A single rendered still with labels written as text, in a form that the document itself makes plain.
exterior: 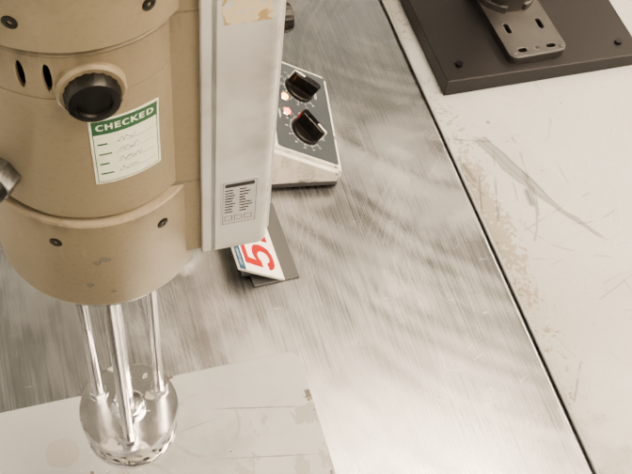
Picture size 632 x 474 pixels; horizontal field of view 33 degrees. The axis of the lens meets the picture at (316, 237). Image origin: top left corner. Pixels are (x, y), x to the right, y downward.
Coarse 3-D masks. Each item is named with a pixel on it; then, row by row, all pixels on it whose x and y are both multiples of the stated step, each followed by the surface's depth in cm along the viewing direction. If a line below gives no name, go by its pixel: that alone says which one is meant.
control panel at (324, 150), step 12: (288, 72) 108; (324, 96) 109; (300, 108) 106; (312, 108) 107; (324, 108) 108; (276, 120) 102; (288, 120) 104; (324, 120) 107; (276, 132) 102; (288, 132) 103; (288, 144) 102; (300, 144) 103; (324, 144) 105; (312, 156) 103; (324, 156) 104; (336, 156) 105
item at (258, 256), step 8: (264, 240) 101; (240, 248) 97; (248, 248) 98; (256, 248) 99; (264, 248) 100; (248, 256) 97; (256, 256) 98; (264, 256) 99; (272, 256) 100; (248, 264) 97; (256, 264) 97; (264, 264) 98; (272, 264) 99; (272, 272) 99
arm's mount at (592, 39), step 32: (416, 0) 120; (448, 0) 121; (544, 0) 122; (576, 0) 123; (608, 0) 124; (416, 32) 120; (448, 32) 118; (480, 32) 118; (576, 32) 120; (608, 32) 120; (448, 64) 115; (480, 64) 115; (512, 64) 116; (544, 64) 116; (576, 64) 117; (608, 64) 119
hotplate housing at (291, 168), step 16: (288, 64) 109; (336, 144) 107; (288, 160) 102; (304, 160) 102; (320, 160) 103; (272, 176) 103; (288, 176) 104; (304, 176) 104; (320, 176) 104; (336, 176) 105
